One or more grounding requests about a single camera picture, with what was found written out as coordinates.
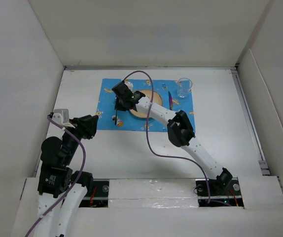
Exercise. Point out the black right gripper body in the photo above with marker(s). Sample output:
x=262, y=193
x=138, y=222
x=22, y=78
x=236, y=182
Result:
x=120, y=105

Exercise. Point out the blue space-print cloth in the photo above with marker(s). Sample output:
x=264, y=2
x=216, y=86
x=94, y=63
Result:
x=128, y=122

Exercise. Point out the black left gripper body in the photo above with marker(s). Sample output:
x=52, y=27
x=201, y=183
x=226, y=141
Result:
x=81, y=129

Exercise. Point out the iridescent knife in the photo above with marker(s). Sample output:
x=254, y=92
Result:
x=170, y=101

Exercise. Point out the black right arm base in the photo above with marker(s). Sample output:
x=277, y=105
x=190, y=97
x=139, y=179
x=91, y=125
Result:
x=231, y=196

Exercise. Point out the beige bird-pattern plate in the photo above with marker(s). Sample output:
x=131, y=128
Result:
x=156, y=99

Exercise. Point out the aluminium rail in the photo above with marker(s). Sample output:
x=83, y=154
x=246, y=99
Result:
x=251, y=127

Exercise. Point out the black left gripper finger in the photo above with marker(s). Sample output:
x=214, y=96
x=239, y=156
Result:
x=85, y=120
x=91, y=130

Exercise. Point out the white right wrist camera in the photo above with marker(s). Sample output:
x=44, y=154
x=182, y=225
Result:
x=129, y=85

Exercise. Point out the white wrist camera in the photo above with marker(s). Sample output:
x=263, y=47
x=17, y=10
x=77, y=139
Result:
x=60, y=118
x=129, y=85

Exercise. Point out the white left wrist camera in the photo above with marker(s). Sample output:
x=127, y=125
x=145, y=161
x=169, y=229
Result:
x=60, y=118

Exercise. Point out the clear plastic cup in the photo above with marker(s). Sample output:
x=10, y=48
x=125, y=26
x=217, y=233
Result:
x=184, y=86

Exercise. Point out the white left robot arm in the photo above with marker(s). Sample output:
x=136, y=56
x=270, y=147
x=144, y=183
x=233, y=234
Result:
x=60, y=189

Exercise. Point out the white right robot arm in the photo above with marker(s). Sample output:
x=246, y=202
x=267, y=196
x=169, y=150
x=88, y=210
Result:
x=180, y=133

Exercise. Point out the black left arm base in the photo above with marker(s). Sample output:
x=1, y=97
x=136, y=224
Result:
x=98, y=196

